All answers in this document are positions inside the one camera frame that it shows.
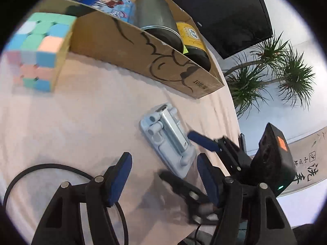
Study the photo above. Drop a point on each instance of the black jar with yellow label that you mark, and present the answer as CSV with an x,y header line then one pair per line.
x,y
193,38

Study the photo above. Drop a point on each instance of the grey folding phone stand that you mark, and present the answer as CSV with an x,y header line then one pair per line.
x,y
168,137

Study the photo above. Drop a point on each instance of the spiky palm plant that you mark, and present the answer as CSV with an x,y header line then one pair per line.
x,y
268,69

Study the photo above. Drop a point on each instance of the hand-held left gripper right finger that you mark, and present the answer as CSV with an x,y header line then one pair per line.
x,y
208,181

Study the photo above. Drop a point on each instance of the silver metal can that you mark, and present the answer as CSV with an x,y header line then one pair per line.
x,y
153,12

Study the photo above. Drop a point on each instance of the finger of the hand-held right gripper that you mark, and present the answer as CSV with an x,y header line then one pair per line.
x,y
189,192
203,140

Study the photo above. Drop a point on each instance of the calligraphy wall poster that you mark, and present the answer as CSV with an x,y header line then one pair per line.
x,y
309,158

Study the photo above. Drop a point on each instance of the colourful picture puzzle box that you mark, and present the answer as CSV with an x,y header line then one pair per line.
x,y
115,5

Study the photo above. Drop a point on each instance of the brown cardboard box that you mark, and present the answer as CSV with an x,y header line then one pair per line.
x,y
115,46

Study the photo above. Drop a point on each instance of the black flat television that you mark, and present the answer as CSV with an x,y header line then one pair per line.
x,y
217,12

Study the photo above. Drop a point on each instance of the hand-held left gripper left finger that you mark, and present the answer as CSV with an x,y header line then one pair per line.
x,y
118,181

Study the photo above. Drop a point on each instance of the pastel puzzle cube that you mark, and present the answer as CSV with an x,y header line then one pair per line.
x,y
38,53

